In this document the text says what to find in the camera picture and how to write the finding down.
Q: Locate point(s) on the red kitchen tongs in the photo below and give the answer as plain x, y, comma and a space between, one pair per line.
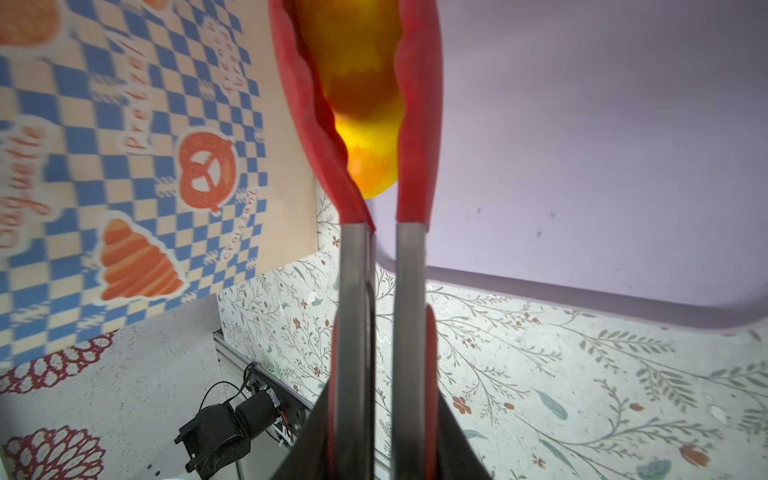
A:
418, 64

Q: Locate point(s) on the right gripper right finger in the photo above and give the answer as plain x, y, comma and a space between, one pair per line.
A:
455, 459

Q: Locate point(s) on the small yellow striped bun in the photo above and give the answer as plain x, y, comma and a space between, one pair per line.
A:
353, 44

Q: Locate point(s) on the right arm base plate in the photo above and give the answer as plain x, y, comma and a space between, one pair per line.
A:
221, 434

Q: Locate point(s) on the blue checkered paper bag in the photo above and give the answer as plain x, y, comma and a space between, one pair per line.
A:
148, 159

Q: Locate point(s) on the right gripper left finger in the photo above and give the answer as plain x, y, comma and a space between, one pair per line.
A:
308, 459

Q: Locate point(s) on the lavender tray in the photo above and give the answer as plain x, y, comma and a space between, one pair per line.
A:
609, 156

